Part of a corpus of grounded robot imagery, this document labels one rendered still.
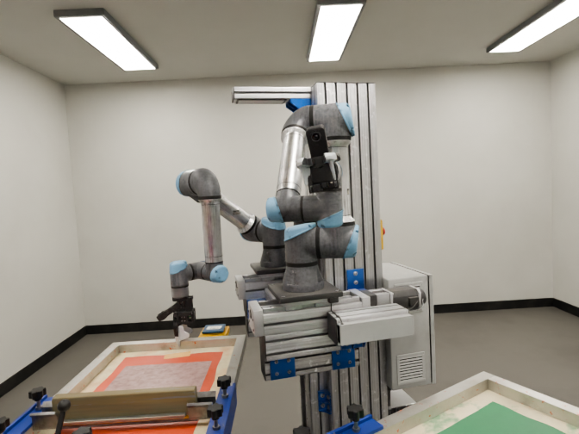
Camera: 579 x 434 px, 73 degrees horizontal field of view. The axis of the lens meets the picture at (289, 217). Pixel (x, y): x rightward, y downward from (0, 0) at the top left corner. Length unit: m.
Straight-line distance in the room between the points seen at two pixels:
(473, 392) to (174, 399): 0.89
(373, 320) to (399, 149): 3.81
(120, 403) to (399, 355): 1.06
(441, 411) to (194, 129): 4.22
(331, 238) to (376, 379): 0.72
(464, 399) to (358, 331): 0.36
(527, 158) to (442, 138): 1.08
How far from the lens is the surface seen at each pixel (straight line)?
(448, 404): 1.34
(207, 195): 1.65
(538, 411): 1.42
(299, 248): 1.37
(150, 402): 1.30
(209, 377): 1.56
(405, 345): 1.78
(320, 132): 0.96
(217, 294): 5.00
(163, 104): 5.09
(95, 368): 1.75
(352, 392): 1.81
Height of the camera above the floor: 1.61
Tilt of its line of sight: 4 degrees down
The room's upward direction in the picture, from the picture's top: 3 degrees counter-clockwise
